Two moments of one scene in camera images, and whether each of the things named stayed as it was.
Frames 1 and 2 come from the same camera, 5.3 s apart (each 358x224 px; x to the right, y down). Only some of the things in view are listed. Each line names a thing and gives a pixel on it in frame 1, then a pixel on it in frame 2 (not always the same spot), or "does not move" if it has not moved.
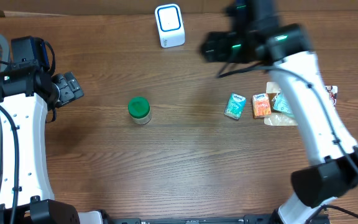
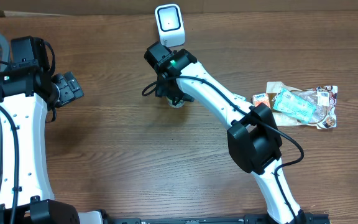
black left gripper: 71,87 does not move
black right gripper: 211,50 → 164,91
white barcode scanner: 170,24 does not move
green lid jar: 139,109 → 179,104
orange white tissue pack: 261,105 does not move
